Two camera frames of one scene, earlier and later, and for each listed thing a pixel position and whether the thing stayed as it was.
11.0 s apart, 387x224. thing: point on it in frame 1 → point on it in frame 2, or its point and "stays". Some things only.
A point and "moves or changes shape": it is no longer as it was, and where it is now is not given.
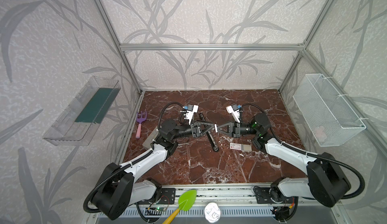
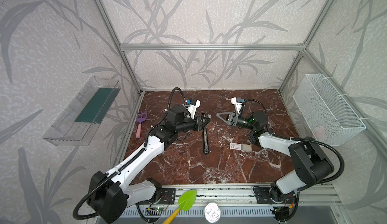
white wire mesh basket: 330,118 stays
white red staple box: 241,147 stays
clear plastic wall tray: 76,124 stays
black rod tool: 210,137 moves or changes shape
